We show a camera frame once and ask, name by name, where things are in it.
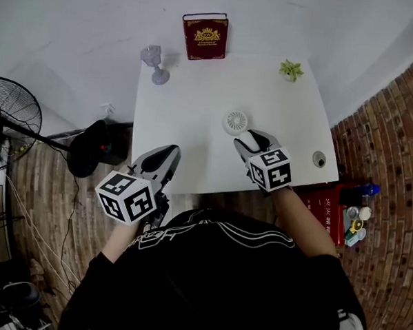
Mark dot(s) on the blue plastic bottle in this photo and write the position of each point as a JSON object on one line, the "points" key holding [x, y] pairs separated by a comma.
{"points": [[371, 190]]}

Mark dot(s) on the round silver tin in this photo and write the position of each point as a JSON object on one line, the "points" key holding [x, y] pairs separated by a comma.
{"points": [[352, 213]]}

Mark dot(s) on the small potted green plant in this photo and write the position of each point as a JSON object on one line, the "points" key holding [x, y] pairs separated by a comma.
{"points": [[291, 70]]}

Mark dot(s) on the clear glass goblet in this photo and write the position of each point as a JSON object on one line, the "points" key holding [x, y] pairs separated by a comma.
{"points": [[151, 56]]}

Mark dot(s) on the dark red hardcover book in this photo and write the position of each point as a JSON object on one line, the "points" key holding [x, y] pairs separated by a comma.
{"points": [[206, 38]]}

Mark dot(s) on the person's left forearm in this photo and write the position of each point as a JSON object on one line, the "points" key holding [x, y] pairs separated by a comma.
{"points": [[119, 240]]}

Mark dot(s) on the black standing pedestal fan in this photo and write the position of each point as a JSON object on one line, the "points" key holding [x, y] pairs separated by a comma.
{"points": [[90, 148]]}

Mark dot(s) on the person's right forearm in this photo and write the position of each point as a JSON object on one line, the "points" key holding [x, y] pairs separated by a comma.
{"points": [[300, 221]]}

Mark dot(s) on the small black box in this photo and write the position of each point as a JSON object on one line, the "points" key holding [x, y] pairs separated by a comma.
{"points": [[350, 197]]}

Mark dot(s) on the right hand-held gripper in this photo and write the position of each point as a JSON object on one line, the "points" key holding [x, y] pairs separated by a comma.
{"points": [[272, 169]]}

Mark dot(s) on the small white jar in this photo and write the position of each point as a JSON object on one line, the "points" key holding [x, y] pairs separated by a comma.
{"points": [[365, 213]]}

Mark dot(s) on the pale green plastic container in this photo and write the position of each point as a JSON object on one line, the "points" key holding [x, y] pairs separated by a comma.
{"points": [[356, 237]]}

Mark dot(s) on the white wall socket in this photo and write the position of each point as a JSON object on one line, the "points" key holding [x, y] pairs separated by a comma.
{"points": [[107, 109]]}

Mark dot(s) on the black office chair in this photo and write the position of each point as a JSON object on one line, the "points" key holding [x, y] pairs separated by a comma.
{"points": [[9, 299]]}

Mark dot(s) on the small white handheld fan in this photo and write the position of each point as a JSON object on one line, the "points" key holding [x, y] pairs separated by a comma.
{"points": [[235, 121]]}

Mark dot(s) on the red cardboard box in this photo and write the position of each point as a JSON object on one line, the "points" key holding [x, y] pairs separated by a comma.
{"points": [[323, 208]]}

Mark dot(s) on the person's black printed shirt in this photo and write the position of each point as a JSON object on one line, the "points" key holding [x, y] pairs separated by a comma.
{"points": [[214, 285]]}

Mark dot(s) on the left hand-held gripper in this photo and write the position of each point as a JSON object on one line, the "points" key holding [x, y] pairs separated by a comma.
{"points": [[125, 198]]}

